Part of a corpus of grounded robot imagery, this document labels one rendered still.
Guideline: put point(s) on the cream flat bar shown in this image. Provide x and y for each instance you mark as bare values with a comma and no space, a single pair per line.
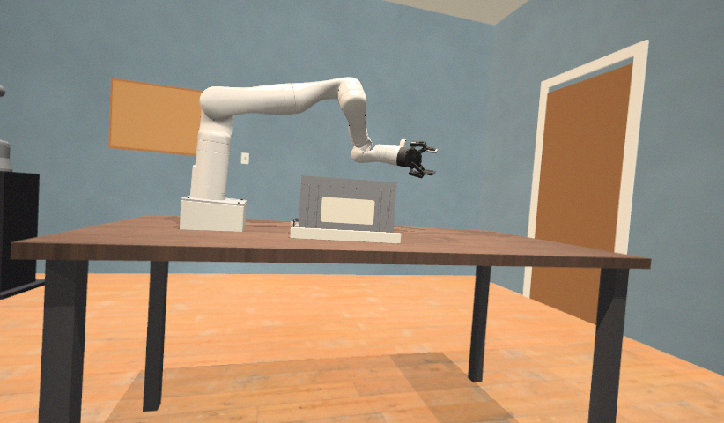
343,235

